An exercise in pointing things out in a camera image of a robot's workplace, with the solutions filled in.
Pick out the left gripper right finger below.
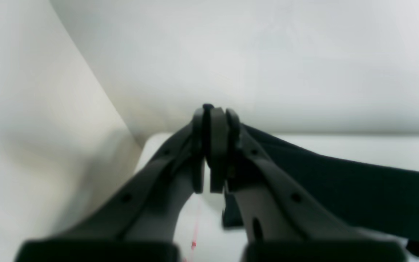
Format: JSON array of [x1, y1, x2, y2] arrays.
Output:
[[209, 107, 406, 262]]

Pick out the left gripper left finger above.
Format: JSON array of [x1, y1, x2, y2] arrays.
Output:
[[16, 108, 205, 262]]

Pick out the black T-shirt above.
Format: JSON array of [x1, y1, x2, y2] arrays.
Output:
[[202, 104, 419, 257]]

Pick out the red tape rectangle marking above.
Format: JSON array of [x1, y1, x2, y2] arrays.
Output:
[[182, 198, 202, 262]]

